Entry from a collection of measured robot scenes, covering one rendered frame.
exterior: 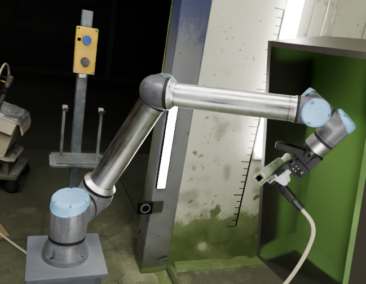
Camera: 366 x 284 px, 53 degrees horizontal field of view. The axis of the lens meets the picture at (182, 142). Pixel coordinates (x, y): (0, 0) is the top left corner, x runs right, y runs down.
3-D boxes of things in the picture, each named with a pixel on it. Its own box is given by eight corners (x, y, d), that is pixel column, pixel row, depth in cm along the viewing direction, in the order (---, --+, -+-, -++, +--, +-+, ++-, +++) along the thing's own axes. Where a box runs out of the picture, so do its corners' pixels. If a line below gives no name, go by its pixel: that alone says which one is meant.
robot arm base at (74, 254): (41, 269, 142) (43, 247, 139) (41, 242, 159) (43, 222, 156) (91, 266, 149) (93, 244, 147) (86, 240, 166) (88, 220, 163)
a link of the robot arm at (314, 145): (312, 133, 132) (316, 130, 140) (301, 142, 134) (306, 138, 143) (330, 151, 130) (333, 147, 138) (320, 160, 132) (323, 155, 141)
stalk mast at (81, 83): (70, 255, 258) (92, 11, 213) (71, 260, 252) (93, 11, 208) (61, 256, 255) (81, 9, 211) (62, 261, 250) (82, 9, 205)
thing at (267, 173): (300, 215, 130) (257, 166, 136) (290, 222, 133) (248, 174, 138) (319, 183, 173) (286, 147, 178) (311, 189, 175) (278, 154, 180)
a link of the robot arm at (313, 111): (129, 74, 127) (336, 97, 112) (142, 72, 139) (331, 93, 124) (127, 107, 130) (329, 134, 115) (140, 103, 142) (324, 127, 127)
